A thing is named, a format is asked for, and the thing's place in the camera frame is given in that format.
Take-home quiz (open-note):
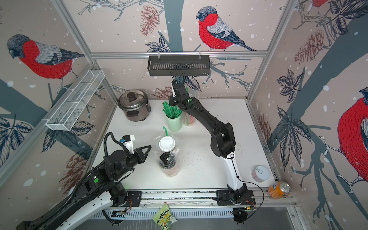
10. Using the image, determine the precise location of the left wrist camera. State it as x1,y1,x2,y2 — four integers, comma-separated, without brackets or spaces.
120,135,135,154

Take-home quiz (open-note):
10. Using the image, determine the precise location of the white wire mesh shelf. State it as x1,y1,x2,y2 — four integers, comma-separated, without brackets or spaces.
46,70,105,131

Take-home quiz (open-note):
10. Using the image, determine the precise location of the black lid red cup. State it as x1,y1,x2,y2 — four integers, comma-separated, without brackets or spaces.
159,152,179,177
182,113,196,126

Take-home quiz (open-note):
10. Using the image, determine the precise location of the clear plastic carrier bag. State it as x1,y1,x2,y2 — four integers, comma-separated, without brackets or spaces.
182,86,200,121

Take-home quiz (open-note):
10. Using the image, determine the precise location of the white lid cup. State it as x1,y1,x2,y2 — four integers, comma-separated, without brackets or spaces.
159,136,176,152

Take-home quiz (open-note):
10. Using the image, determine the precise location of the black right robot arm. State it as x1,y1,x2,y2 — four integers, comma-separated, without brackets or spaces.
169,80,248,205

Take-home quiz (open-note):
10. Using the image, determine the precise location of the silver rice cooker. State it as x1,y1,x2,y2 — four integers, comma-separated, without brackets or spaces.
117,89,151,122

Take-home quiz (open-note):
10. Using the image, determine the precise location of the black hanging wire basket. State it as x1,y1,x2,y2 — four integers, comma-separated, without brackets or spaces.
148,55,210,77

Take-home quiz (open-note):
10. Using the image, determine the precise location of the green straw holder cup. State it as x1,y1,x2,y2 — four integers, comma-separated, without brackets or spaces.
166,115,182,132

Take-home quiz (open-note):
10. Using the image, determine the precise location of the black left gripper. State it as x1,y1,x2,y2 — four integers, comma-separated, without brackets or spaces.
113,144,152,181

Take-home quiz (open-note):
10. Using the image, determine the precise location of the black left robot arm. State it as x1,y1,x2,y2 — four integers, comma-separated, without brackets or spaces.
16,132,151,230

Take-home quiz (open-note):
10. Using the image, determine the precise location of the green snack packet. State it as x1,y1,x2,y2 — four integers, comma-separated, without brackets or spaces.
152,203,178,230

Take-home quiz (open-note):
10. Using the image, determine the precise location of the green straws bundle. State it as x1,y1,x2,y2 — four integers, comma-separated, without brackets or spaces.
163,101,182,119

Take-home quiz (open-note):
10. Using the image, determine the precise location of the orange soda can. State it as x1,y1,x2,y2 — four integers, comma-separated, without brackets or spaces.
268,181,291,199

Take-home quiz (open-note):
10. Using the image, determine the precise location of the spare clear plastic bag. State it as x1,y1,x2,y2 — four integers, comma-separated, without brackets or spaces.
151,135,181,177

